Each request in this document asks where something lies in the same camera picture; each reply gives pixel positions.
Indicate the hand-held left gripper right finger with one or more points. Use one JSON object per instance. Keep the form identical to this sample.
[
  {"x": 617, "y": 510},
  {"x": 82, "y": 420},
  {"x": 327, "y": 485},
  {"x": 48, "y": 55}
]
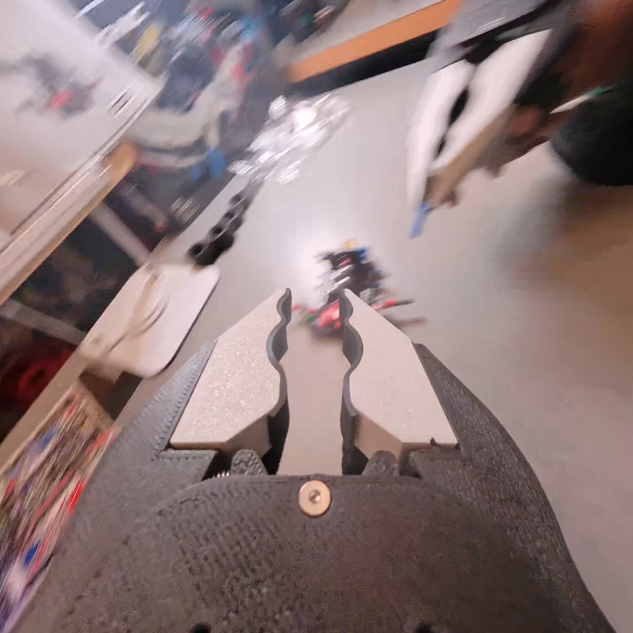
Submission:
[{"x": 395, "y": 395}]

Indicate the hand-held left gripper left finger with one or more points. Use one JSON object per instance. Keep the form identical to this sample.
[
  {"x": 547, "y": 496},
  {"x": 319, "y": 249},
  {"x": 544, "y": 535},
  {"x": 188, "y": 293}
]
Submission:
[{"x": 232, "y": 395}]

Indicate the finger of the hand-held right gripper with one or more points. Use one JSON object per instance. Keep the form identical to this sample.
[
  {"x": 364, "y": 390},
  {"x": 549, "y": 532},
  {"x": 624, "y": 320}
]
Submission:
[
  {"x": 425, "y": 128},
  {"x": 499, "y": 84}
]

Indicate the blue lego piece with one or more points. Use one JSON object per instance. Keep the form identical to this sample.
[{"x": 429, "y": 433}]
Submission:
[{"x": 420, "y": 220}]

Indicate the multicoloured lego vehicle frame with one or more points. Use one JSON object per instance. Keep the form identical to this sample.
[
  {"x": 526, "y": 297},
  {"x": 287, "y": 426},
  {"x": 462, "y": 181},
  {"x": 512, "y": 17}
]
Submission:
[{"x": 353, "y": 269}]

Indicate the black lego tyre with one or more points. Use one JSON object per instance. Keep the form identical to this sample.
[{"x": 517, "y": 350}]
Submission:
[
  {"x": 240, "y": 203},
  {"x": 225, "y": 227},
  {"x": 210, "y": 251}
]

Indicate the person's right hand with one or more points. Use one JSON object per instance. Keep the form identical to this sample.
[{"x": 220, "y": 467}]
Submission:
[{"x": 603, "y": 44}]

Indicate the orange wooden board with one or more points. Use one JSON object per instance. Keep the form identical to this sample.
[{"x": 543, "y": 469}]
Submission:
[{"x": 366, "y": 42}]

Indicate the white booklet sheet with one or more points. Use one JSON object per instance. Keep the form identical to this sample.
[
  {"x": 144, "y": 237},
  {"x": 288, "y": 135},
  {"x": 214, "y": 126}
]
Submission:
[{"x": 163, "y": 316}]

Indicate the clear plastic bag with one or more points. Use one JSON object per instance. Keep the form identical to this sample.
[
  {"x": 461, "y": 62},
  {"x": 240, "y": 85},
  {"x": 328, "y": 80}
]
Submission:
[{"x": 296, "y": 133}]

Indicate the red round object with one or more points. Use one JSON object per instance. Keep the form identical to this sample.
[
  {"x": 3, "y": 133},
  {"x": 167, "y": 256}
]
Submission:
[{"x": 29, "y": 376}]

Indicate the colourful toy box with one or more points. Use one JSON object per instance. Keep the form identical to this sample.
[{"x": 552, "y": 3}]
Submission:
[{"x": 39, "y": 494}]

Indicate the pale striped box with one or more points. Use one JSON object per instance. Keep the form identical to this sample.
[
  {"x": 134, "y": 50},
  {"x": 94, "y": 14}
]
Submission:
[{"x": 173, "y": 138}]

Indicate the large pale display panel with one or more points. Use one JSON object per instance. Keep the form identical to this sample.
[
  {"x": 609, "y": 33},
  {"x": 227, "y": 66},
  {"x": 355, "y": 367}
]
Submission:
[{"x": 59, "y": 148}]

